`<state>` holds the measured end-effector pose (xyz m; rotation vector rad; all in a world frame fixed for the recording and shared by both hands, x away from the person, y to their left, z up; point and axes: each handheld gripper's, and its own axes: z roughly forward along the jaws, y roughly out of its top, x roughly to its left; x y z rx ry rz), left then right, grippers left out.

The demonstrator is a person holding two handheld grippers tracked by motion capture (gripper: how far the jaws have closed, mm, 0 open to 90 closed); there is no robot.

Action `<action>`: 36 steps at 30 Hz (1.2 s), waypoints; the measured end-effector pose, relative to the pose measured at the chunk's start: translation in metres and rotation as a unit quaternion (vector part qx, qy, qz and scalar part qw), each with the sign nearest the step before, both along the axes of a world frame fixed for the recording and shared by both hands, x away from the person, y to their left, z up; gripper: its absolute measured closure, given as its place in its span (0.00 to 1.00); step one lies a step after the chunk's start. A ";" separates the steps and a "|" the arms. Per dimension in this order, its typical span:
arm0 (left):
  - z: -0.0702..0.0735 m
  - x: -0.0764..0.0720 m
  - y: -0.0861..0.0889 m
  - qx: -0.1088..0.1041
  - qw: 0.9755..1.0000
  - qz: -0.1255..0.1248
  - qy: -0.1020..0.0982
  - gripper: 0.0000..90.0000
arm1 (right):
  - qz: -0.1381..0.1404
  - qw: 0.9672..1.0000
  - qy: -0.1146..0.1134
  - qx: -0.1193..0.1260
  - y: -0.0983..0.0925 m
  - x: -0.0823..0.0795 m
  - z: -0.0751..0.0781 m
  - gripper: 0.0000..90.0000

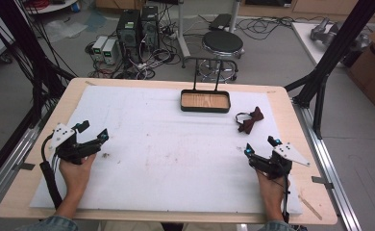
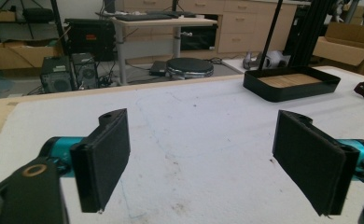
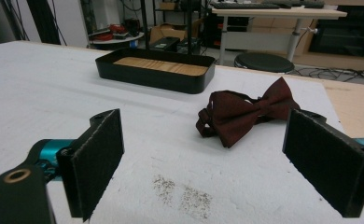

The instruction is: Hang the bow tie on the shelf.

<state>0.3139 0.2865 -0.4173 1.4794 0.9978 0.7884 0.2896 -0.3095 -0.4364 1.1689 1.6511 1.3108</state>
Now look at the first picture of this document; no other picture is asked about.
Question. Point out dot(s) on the white board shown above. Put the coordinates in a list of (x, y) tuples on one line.
[(307, 41)]

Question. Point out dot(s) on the person's right hand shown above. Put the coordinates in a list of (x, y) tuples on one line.
[(272, 191)]

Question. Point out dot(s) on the white foam mat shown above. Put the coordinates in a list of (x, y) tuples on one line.
[(163, 150)]

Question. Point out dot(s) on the denim sleeve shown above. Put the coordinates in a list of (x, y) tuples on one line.
[(52, 224), (277, 226)]

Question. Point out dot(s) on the grey table leg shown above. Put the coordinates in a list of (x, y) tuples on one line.
[(183, 35)]

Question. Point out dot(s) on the dark red bow tie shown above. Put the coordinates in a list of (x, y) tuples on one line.
[(251, 121)]

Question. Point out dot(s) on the person's left hand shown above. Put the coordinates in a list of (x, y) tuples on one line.
[(76, 176)]

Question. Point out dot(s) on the black round stool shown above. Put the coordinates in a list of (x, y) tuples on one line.
[(222, 43)]

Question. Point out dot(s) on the white bench power supply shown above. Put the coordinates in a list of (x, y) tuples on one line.
[(109, 51), (99, 47)]

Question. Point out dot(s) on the black computer tower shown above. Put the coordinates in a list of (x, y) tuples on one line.
[(128, 33), (149, 27)]

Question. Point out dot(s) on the denim right sleeve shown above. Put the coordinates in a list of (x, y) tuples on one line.
[(277, 226)]

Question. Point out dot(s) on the flat black device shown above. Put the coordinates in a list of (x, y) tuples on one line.
[(220, 21)]

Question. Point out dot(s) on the denim left sleeve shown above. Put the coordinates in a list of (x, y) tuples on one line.
[(52, 224)]

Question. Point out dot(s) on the black metal frame post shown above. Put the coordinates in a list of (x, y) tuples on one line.
[(333, 54)]

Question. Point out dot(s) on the aluminium rail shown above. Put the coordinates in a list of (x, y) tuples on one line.
[(6, 173), (331, 170)]

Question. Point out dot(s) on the grey tape piece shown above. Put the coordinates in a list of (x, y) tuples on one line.
[(25, 166), (321, 182)]

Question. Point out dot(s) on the brown cardboard box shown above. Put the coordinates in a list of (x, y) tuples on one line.
[(373, 70)]

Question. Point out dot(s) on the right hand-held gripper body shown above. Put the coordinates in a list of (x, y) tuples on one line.
[(277, 165)]

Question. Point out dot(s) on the wooden tray with black stand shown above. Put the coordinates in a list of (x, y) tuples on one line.
[(205, 101)]

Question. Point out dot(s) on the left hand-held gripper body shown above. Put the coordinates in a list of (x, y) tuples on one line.
[(67, 149)]

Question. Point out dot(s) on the thin wooden stick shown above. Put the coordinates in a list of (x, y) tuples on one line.
[(310, 208)]

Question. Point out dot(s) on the grey machine part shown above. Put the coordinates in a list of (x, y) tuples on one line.
[(325, 32)]

